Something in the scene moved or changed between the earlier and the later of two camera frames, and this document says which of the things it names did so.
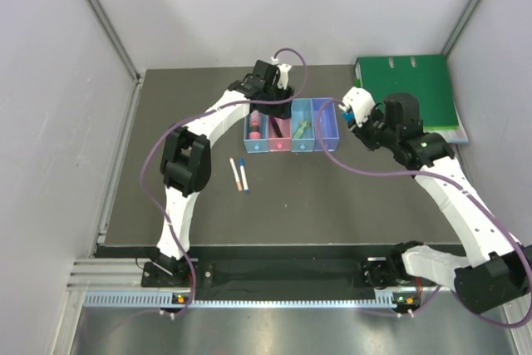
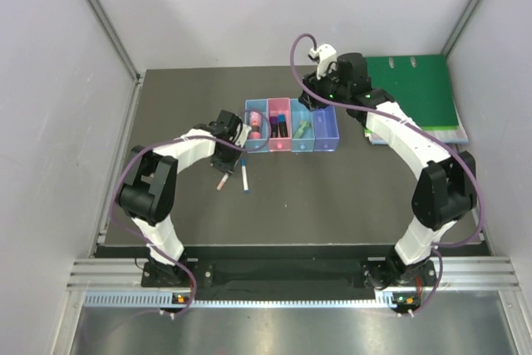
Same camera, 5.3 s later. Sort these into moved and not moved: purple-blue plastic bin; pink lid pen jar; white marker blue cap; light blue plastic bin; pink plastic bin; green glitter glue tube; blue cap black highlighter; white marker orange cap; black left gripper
Moved: black left gripper; blue cap black highlighter; white marker orange cap
Not moved: pink lid pen jar; green glitter glue tube; light blue plastic bin; purple-blue plastic bin; pink plastic bin; white marker blue cap
